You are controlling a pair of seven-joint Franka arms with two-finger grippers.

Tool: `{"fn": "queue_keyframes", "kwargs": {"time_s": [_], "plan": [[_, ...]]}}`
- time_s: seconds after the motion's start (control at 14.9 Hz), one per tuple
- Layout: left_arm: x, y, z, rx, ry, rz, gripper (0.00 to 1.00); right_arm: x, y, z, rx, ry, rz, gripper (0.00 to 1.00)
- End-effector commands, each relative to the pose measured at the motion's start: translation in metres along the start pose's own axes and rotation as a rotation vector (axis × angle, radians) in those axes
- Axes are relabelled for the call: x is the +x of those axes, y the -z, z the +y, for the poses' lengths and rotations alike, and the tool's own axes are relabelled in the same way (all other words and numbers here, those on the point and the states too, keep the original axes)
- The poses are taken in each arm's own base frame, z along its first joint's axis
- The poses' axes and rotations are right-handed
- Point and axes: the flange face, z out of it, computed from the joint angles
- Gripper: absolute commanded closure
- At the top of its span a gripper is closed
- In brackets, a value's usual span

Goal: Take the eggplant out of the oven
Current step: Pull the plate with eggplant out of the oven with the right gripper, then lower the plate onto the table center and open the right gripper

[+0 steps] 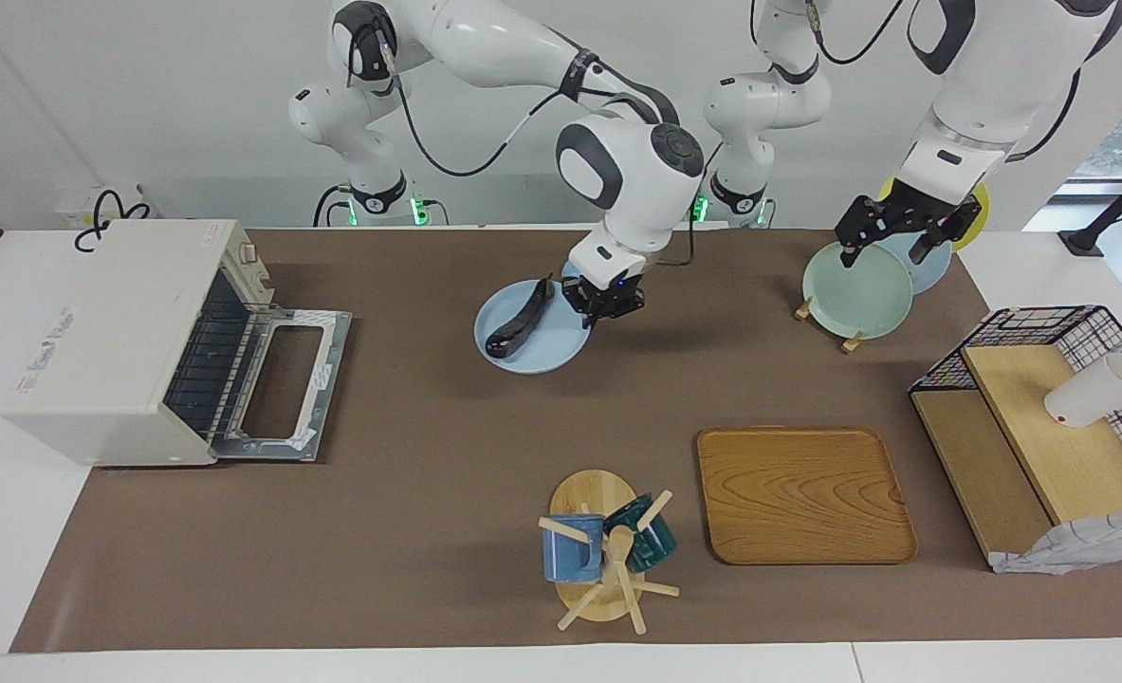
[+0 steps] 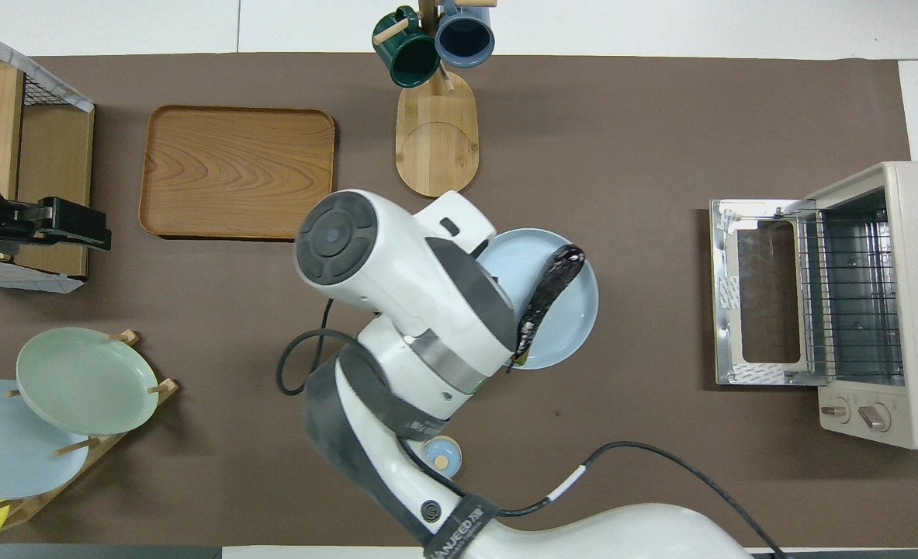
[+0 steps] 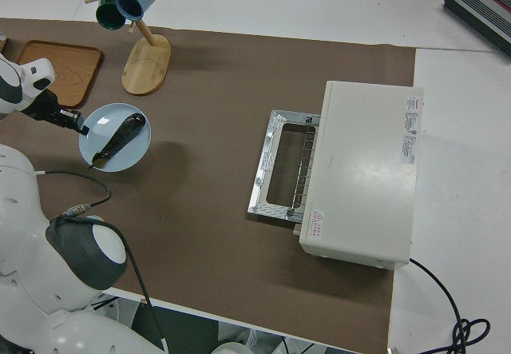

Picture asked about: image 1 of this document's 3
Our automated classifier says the light blue round plate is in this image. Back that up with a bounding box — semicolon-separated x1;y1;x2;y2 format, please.
473;278;592;375

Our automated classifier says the dark purple eggplant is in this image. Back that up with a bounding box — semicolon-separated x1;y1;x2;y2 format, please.
485;275;556;360

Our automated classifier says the glass oven door with handle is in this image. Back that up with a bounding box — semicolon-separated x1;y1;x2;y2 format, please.
202;305;353;464

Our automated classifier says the cream white toaster oven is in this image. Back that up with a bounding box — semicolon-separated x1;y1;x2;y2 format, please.
3;220;277;468

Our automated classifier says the pale blue racked plate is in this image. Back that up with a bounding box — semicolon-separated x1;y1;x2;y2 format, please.
869;232;953;295

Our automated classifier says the mint green plate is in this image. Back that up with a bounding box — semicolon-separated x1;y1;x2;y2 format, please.
801;240;915;340

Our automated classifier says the yellow plate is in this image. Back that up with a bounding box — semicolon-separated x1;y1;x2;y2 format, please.
878;175;991;252

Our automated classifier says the wooden plate rack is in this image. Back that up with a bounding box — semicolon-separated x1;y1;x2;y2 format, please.
795;296;865;354

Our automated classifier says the black stand with clamp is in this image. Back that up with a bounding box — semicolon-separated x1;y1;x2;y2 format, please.
1058;152;1122;257

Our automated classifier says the wooden mug tree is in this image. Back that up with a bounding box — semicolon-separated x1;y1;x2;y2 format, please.
538;469;681;635

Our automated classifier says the white plastic cup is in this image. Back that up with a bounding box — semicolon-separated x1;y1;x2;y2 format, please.
1043;351;1122;429

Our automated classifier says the brown table mat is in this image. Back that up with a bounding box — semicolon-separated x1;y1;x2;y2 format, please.
10;228;1122;654

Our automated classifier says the dark green mug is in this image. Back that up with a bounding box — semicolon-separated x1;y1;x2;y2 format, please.
603;493;678;574

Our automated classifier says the blue mug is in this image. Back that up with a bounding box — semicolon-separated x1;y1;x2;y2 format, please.
542;513;607;583

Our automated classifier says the wooden serving tray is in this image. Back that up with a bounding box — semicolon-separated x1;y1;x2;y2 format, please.
696;426;919;566

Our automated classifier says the stepped wooden shelf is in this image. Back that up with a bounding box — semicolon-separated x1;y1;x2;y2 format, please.
911;343;1122;561

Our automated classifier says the white checked cloth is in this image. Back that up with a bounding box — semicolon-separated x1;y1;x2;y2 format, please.
989;512;1122;576

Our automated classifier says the white power socket box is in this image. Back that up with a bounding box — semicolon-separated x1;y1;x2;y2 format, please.
56;185;149;229

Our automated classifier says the black wire basket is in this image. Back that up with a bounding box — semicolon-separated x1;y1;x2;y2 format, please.
910;305;1122;504

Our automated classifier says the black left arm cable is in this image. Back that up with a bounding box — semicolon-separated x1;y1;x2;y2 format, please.
802;0;1083;164

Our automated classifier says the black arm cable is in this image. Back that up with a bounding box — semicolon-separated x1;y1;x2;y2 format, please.
802;0;1083;164
371;24;696;268

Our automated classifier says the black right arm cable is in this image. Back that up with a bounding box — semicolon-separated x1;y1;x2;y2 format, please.
371;24;696;268

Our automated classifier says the black right base cable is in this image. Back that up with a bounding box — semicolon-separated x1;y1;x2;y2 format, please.
314;183;353;227

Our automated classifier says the black oven power cord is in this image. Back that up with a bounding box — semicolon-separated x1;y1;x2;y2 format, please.
74;190;156;253

